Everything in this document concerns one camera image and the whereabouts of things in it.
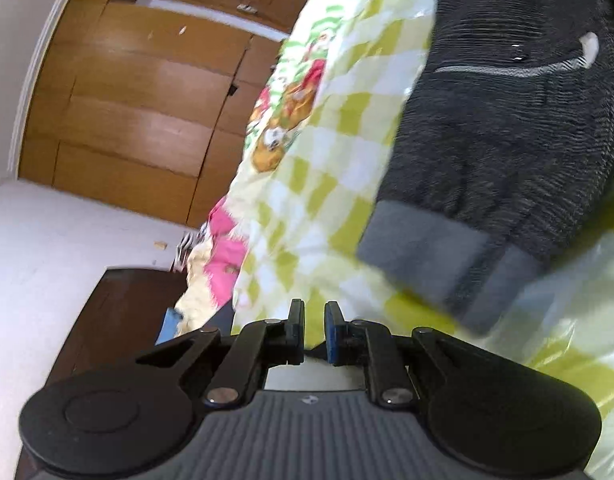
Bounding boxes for printed checkered blanket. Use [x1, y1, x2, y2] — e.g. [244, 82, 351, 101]
[174, 0, 614, 480]

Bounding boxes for wooden wardrobe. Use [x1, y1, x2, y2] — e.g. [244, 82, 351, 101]
[17, 0, 328, 231]

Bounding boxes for dark grey striped pants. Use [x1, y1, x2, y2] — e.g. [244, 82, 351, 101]
[356, 0, 614, 337]

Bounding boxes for black white striped cloth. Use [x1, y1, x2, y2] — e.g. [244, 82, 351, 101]
[173, 230, 203, 273]

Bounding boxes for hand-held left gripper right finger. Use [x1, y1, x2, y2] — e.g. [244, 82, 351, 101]
[323, 301, 484, 409]

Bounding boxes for dark cloth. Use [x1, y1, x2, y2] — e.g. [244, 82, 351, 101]
[207, 302, 236, 336]

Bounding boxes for dark wooden bed frame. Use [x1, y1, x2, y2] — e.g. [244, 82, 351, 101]
[12, 267, 188, 480]

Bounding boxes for blue cloth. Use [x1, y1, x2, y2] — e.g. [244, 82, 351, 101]
[156, 307, 185, 346]

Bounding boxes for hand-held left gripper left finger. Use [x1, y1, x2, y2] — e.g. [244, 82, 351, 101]
[136, 299, 306, 407]

